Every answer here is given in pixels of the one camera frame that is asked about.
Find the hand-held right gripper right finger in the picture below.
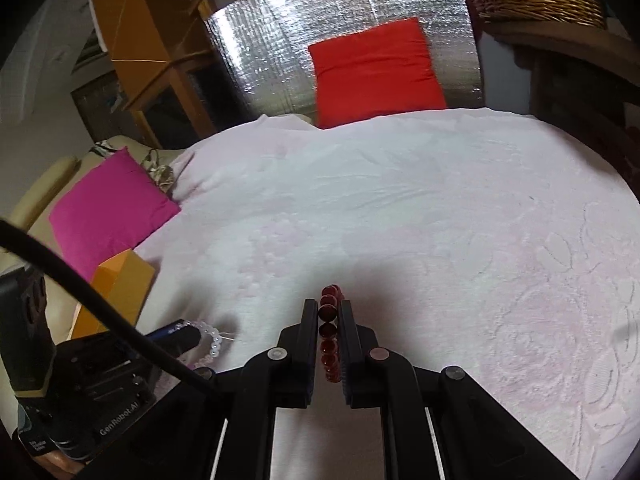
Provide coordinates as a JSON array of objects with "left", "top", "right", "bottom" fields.
[{"left": 339, "top": 298, "right": 578, "bottom": 480}]

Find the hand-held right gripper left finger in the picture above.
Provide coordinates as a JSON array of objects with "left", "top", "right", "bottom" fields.
[{"left": 87, "top": 298, "right": 321, "bottom": 480}]

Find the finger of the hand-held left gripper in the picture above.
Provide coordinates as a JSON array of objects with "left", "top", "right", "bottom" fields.
[{"left": 144, "top": 318, "right": 205, "bottom": 357}]

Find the red bead bracelet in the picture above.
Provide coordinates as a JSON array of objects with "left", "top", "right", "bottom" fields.
[{"left": 318, "top": 283, "right": 345, "bottom": 382}]

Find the clear bead bracelet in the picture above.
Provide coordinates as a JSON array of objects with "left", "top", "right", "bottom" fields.
[{"left": 191, "top": 320, "right": 237, "bottom": 369}]

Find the orange cardboard box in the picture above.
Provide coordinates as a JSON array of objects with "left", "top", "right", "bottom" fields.
[{"left": 69, "top": 249, "right": 156, "bottom": 342}]

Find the magenta cushion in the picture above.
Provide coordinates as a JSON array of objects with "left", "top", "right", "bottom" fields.
[{"left": 48, "top": 147, "right": 182, "bottom": 282}]

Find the patterned cloth pouch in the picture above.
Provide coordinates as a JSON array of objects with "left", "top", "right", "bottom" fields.
[{"left": 141, "top": 149, "right": 177, "bottom": 199}]

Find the cream sofa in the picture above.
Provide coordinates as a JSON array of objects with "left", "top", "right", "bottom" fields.
[{"left": 0, "top": 134, "right": 187, "bottom": 323}]

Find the silver foil sheet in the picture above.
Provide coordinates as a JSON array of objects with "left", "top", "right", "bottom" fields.
[{"left": 204, "top": 0, "right": 485, "bottom": 129}]

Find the red cushion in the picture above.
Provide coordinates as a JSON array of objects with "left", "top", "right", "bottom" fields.
[{"left": 307, "top": 17, "right": 448, "bottom": 130}]

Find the yellow wooden furniture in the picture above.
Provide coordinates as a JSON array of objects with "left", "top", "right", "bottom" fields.
[{"left": 86, "top": 0, "right": 252, "bottom": 147}]

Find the dark wooden table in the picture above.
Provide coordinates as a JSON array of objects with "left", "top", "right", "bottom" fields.
[{"left": 479, "top": 14, "right": 640, "bottom": 188}]

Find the black cable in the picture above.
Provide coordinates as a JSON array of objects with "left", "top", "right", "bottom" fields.
[{"left": 0, "top": 217, "right": 219, "bottom": 399}]

